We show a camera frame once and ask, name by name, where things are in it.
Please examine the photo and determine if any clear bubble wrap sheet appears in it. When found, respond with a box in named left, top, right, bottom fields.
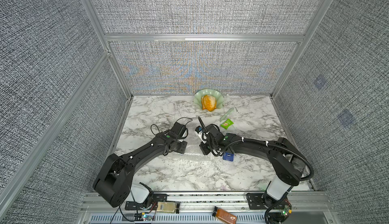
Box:
left=180, top=145, right=217, bottom=168

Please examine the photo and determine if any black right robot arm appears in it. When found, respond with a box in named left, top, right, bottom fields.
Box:
left=195, top=124, right=315, bottom=207

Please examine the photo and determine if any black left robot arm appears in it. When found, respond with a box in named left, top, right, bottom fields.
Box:
left=93, top=133, right=187, bottom=207

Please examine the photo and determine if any blue tape dispenser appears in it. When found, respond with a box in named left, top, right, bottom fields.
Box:
left=222, top=152, right=235, bottom=162

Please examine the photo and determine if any green snack packet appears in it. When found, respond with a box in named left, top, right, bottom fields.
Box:
left=220, top=119, right=234, bottom=129

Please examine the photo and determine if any clear plastic wrapper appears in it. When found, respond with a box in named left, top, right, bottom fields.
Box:
left=219, top=108, right=236, bottom=122

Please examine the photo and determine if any orange bread roll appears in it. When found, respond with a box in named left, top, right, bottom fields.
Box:
left=201, top=95, right=217, bottom=112

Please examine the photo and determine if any green scalloped plate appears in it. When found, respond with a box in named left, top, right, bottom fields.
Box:
left=193, top=89, right=224, bottom=110

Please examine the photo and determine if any beige electronics box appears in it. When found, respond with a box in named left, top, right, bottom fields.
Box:
left=156, top=202, right=180, bottom=214

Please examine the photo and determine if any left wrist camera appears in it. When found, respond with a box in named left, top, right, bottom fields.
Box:
left=171, top=122, right=187, bottom=140

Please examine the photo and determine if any aluminium front rail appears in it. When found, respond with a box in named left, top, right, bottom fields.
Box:
left=76, top=191, right=341, bottom=224

